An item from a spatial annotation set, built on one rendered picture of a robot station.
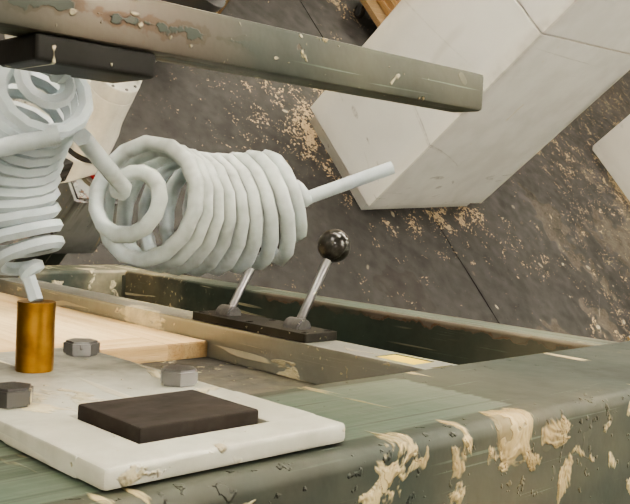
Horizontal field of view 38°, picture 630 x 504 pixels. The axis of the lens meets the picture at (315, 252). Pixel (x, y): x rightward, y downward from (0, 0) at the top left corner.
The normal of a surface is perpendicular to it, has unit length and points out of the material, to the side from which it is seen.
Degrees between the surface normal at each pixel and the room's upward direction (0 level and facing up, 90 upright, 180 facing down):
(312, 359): 90
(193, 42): 39
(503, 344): 90
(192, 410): 51
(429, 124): 90
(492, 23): 90
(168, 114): 0
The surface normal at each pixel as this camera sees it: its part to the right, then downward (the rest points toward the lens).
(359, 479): 0.69, 0.07
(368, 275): 0.57, -0.57
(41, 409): 0.05, -1.00
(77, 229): 0.40, 0.82
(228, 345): -0.72, 0.00
